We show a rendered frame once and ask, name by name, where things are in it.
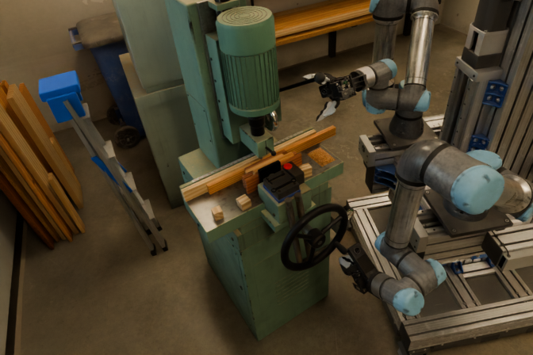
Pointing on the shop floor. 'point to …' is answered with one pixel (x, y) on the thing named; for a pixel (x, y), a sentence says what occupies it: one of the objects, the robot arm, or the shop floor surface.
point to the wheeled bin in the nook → (111, 73)
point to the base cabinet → (268, 278)
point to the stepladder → (99, 150)
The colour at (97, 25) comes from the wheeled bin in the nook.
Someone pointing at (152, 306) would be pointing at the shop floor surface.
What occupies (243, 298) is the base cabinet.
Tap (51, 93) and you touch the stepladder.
